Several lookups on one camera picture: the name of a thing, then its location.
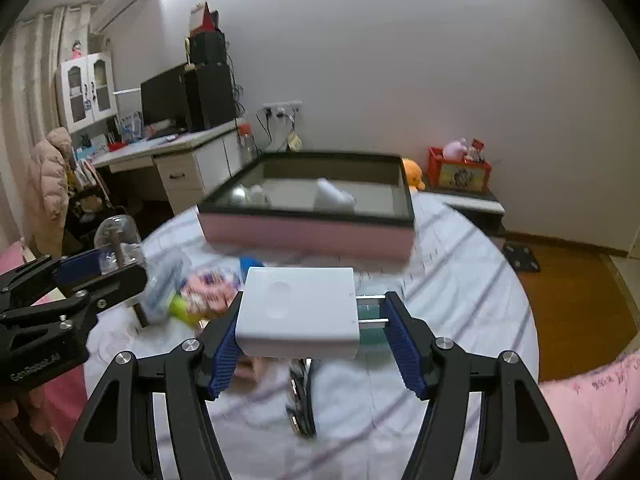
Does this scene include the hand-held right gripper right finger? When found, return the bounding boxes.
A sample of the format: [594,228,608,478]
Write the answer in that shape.
[382,290,576,480]

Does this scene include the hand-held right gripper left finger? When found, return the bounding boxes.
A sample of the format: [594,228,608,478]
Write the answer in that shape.
[57,294,246,480]

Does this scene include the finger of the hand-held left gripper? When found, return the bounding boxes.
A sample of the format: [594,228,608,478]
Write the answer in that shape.
[0,265,148,333]
[0,249,108,311]

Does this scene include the clear plastic bottle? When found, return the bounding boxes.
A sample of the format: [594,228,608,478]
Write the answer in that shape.
[94,214,147,278]

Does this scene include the yellow highlighter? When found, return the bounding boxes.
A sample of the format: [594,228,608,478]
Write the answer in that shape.
[170,294,202,329]

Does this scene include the white power adapter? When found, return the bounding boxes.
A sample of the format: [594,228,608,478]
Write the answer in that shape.
[235,266,390,360]

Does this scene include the pink storage box black rim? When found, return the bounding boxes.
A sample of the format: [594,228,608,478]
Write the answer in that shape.
[197,150,416,262]

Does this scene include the clear plastic bag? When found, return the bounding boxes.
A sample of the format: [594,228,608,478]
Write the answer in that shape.
[142,252,193,325]

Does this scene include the black chair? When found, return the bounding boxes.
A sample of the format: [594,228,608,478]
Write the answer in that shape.
[64,184,127,242]

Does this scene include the pink white block toy cat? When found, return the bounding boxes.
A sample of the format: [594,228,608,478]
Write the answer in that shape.
[180,267,242,319]

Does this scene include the pink padded jacket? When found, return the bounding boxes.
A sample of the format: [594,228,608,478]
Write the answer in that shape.
[25,127,71,259]

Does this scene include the striped white quilt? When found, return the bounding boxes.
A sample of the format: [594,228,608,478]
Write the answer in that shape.
[82,192,540,480]

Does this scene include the dark metal object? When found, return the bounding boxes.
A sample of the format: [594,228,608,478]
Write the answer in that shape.
[286,359,319,439]

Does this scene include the blue highlighter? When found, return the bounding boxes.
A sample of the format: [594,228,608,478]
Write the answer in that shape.
[239,256,264,282]

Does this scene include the white desk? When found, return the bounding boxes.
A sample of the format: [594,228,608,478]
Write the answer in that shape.
[92,117,252,216]

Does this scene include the black floor scale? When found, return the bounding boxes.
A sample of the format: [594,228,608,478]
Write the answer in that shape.
[502,241,542,274]

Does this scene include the white black nightstand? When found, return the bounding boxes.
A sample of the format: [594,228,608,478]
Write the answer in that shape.
[425,187,507,236]

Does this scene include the white glass-door cabinet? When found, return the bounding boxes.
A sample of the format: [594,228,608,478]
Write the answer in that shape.
[55,51,119,134]

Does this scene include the white figurine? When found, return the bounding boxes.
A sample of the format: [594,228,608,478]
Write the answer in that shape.
[313,177,357,213]

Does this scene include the yellow plush toy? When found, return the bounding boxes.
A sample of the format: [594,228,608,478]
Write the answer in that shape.
[402,158,427,192]

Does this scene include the red-capped clear bottle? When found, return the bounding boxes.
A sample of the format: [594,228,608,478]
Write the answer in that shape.
[237,124,257,166]

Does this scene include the orange printed crate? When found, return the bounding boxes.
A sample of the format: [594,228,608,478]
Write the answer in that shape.
[428,146,492,194]

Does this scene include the black monitor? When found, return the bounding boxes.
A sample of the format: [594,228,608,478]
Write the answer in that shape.
[140,64,190,134]

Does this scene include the pink blanket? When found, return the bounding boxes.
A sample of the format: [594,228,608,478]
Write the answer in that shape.
[536,350,640,480]

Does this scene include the large black speaker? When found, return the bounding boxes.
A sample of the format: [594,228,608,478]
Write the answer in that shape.
[184,62,236,131]

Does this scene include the small black speaker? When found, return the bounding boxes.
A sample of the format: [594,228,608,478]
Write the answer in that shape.
[189,30,229,66]

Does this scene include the white air conditioner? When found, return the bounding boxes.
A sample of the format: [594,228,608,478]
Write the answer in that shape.
[90,0,154,34]

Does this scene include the red white paper box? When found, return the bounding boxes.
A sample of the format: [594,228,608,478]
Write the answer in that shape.
[188,2,221,36]

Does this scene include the white wall power strip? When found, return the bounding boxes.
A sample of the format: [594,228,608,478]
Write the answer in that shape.
[262,101,303,116]

